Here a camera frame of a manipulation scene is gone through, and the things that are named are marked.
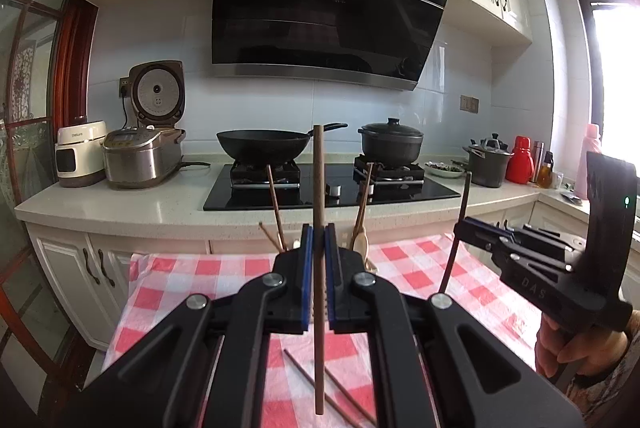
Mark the person's right hand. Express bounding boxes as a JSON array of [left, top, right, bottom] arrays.
[[534, 308, 640, 380]]

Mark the steel thermos bottle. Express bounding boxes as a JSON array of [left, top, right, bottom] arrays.
[[531, 140, 546, 183]]

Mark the black glass gas stove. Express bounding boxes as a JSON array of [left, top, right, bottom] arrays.
[[202, 155, 462, 212]]

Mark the red thermos jug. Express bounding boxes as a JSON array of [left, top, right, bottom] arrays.
[[505, 135, 534, 185]]

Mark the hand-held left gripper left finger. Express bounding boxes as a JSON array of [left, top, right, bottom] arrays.
[[60, 224, 315, 428]]

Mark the red white checkered tablecloth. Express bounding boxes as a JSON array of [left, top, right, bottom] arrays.
[[102, 233, 551, 428]]

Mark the steel rice cooker open lid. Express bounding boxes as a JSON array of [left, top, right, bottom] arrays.
[[102, 60, 187, 189]]

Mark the wooden framed glass door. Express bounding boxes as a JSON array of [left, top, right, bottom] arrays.
[[0, 0, 99, 409]]

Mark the white plate with food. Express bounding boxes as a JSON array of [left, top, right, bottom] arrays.
[[424, 160, 469, 179]]

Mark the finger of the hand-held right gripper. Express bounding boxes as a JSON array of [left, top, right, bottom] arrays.
[[496, 223, 577, 266], [454, 217, 572, 274]]

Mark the person's right forearm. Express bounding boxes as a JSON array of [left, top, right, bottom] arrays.
[[565, 358, 640, 428]]

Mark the black wok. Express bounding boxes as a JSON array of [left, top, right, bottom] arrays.
[[216, 123, 348, 164]]

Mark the brown wooden chopstick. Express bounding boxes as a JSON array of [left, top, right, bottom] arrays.
[[258, 222, 282, 253], [356, 162, 375, 239], [266, 164, 287, 254], [312, 124, 327, 417], [325, 368, 379, 428], [438, 173, 472, 295], [283, 348, 317, 390]]

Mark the grey lidded stockpot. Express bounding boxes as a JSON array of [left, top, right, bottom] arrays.
[[462, 133, 515, 188]]

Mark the black lidded cooking pot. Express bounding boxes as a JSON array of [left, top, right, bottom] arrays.
[[357, 117, 425, 164]]

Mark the dark framed window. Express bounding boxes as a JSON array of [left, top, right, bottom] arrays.
[[574, 0, 640, 231]]

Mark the pink bottle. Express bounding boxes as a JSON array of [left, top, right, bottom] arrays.
[[573, 123, 603, 202]]

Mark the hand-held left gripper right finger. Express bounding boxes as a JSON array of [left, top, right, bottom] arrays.
[[324, 223, 586, 428]]

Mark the white small cooker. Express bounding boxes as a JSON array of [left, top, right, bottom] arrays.
[[54, 120, 109, 188]]

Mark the black range hood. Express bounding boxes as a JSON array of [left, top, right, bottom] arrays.
[[211, 0, 457, 92]]

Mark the cooking oil bottle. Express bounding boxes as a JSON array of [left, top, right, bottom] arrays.
[[539, 151, 555, 189]]

